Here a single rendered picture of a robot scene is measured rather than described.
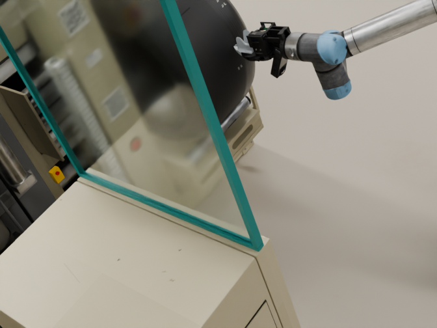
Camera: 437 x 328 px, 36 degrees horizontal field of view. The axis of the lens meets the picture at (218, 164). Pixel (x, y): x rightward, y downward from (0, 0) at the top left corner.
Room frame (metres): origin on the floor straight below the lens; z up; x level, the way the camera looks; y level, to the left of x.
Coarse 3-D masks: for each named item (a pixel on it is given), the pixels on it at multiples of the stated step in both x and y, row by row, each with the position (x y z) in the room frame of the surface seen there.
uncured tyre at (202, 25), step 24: (192, 0) 1.72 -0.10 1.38; (192, 24) 1.66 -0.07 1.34; (216, 24) 1.68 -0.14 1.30; (240, 24) 1.71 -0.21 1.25; (192, 48) 1.61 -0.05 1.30; (216, 48) 1.63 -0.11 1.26; (216, 72) 1.60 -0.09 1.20; (240, 72) 1.66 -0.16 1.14; (216, 96) 1.59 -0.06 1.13; (240, 96) 1.68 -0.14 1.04
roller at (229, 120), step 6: (246, 96) 1.83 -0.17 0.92; (240, 102) 1.81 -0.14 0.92; (246, 102) 1.81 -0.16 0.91; (240, 108) 1.79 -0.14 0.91; (246, 108) 1.81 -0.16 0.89; (234, 114) 1.77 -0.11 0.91; (240, 114) 1.78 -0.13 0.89; (228, 120) 1.75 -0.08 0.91; (234, 120) 1.76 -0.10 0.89; (222, 126) 1.73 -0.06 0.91; (228, 126) 1.74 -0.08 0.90
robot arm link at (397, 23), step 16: (416, 0) 1.47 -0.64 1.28; (432, 0) 1.43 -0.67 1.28; (384, 16) 1.48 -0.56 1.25; (400, 16) 1.45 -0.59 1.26; (416, 16) 1.43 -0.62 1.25; (432, 16) 1.41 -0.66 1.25; (336, 32) 1.56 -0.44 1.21; (352, 32) 1.50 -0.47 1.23; (368, 32) 1.48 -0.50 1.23; (384, 32) 1.45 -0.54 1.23; (400, 32) 1.44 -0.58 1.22; (352, 48) 1.48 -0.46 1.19; (368, 48) 1.47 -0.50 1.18
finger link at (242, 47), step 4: (236, 40) 1.62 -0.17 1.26; (240, 40) 1.61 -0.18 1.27; (240, 44) 1.61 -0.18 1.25; (244, 44) 1.60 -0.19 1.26; (248, 44) 1.59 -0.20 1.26; (236, 48) 1.64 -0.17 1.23; (240, 48) 1.62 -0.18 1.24; (244, 48) 1.61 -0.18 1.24; (248, 48) 1.59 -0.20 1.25; (252, 48) 1.58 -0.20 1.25; (240, 52) 1.61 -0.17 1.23; (244, 52) 1.60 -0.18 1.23; (248, 52) 1.59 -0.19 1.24; (252, 52) 1.58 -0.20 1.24
